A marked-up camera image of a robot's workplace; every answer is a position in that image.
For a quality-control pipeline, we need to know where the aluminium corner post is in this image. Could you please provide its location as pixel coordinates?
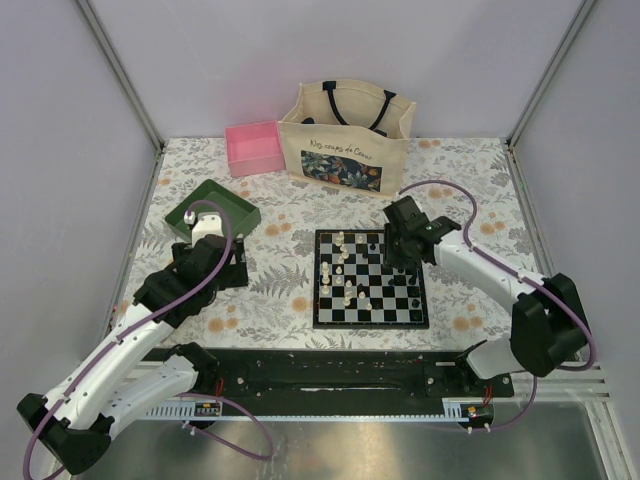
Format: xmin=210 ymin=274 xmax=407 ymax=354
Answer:
xmin=505 ymin=0 xmax=600 ymax=149
xmin=72 ymin=0 xmax=165 ymax=153

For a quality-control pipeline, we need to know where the green plastic tray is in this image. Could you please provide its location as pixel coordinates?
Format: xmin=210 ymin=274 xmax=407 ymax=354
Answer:
xmin=164 ymin=179 xmax=262 ymax=241

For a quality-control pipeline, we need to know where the left aluminium corner post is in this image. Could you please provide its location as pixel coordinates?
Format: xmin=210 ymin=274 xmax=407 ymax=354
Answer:
xmin=72 ymin=0 xmax=165 ymax=153

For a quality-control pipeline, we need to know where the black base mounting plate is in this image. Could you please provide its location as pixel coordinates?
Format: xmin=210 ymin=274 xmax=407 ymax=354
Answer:
xmin=158 ymin=357 xmax=516 ymax=400

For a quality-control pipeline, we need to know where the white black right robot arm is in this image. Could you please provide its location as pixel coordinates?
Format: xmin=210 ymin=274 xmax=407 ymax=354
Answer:
xmin=384 ymin=223 xmax=596 ymax=396

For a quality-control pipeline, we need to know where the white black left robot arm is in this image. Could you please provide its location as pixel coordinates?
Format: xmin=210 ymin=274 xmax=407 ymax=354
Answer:
xmin=17 ymin=206 xmax=248 ymax=478

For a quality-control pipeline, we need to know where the black white chess board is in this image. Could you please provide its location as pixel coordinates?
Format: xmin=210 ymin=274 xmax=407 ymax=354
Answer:
xmin=312 ymin=229 xmax=429 ymax=329

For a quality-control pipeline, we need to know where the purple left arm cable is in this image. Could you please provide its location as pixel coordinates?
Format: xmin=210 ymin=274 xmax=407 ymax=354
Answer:
xmin=22 ymin=200 xmax=275 ymax=479

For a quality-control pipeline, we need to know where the white slotted cable duct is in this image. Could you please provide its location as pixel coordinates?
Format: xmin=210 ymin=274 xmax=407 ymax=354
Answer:
xmin=142 ymin=399 xmax=222 ymax=421

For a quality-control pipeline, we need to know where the floral patterned table mat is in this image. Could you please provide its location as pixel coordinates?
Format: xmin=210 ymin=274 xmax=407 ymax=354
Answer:
xmin=123 ymin=138 xmax=536 ymax=351

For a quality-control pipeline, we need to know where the right aluminium corner post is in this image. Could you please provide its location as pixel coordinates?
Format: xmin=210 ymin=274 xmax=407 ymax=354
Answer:
xmin=505 ymin=0 xmax=600 ymax=149

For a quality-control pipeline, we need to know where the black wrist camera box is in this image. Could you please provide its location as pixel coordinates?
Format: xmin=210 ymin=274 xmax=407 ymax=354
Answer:
xmin=383 ymin=196 xmax=461 ymax=239

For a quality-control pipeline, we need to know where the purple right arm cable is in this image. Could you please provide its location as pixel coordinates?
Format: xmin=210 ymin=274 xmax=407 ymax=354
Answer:
xmin=398 ymin=180 xmax=599 ymax=432

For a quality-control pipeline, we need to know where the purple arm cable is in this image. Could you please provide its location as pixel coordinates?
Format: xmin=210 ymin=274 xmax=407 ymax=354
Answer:
xmin=22 ymin=200 xmax=275 ymax=479
xmin=398 ymin=180 xmax=599 ymax=432

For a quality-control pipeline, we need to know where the beige canvas tote bag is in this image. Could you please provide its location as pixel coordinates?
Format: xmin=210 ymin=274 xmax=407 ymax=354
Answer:
xmin=278 ymin=79 xmax=416 ymax=198

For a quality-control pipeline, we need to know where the pink plastic box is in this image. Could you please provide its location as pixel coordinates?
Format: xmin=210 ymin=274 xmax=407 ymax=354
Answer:
xmin=225 ymin=121 xmax=285 ymax=178

